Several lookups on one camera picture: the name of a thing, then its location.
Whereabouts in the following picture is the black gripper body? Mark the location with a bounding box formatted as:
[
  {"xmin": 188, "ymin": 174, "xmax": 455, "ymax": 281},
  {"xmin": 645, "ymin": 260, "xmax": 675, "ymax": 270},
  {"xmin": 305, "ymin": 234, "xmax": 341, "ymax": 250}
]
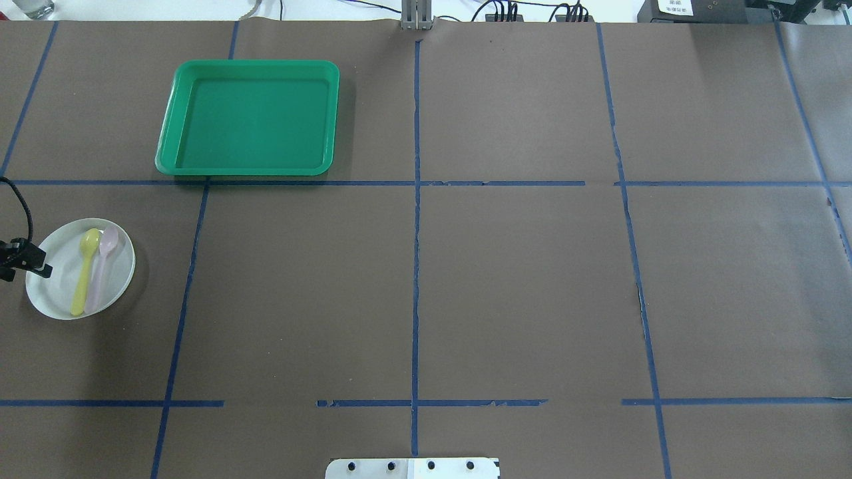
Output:
[{"xmin": 1, "ymin": 239, "xmax": 29, "ymax": 283}]

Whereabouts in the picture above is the yellow plastic spoon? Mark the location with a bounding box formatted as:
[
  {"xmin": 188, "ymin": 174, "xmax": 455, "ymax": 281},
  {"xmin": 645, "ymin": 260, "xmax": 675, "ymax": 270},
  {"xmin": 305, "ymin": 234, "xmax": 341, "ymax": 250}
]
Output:
[{"xmin": 70, "ymin": 228, "xmax": 101, "ymax": 317}]

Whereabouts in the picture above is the white round plate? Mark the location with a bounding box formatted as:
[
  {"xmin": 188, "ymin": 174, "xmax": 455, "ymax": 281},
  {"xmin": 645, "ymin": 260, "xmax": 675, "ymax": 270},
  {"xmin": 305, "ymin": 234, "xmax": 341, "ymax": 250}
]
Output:
[{"xmin": 25, "ymin": 218, "xmax": 136, "ymax": 321}]

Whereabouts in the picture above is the pink plastic spoon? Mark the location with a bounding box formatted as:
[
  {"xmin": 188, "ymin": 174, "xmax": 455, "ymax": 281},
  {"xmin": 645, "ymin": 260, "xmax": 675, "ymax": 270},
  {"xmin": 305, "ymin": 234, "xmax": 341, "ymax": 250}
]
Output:
[{"xmin": 83, "ymin": 225, "xmax": 120, "ymax": 313}]

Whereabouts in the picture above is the green plastic tray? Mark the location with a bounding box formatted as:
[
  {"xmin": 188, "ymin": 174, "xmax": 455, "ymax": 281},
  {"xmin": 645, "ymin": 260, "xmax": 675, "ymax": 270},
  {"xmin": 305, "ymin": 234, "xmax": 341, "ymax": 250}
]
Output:
[{"xmin": 154, "ymin": 59, "xmax": 341, "ymax": 177}]

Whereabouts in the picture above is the brown paper table cover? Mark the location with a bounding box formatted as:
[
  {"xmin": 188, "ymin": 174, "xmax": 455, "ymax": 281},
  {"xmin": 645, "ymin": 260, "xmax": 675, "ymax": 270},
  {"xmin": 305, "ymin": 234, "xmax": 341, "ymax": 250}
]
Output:
[{"xmin": 2, "ymin": 19, "xmax": 850, "ymax": 478}]

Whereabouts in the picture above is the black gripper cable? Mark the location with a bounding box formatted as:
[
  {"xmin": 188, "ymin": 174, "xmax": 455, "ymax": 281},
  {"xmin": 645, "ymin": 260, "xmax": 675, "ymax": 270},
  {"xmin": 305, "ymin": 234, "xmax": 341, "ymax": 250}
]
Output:
[{"xmin": 0, "ymin": 176, "xmax": 35, "ymax": 244}]

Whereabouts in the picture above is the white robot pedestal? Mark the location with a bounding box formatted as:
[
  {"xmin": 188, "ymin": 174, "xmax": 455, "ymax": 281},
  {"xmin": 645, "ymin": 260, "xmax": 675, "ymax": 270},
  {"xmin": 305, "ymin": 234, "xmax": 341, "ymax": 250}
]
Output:
[{"xmin": 325, "ymin": 457, "xmax": 501, "ymax": 478}]

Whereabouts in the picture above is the aluminium frame post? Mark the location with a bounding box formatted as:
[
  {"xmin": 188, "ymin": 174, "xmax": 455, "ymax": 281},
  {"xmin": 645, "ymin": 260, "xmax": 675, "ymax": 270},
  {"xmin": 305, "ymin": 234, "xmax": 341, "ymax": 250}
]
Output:
[{"xmin": 401, "ymin": 0, "xmax": 435, "ymax": 31}]

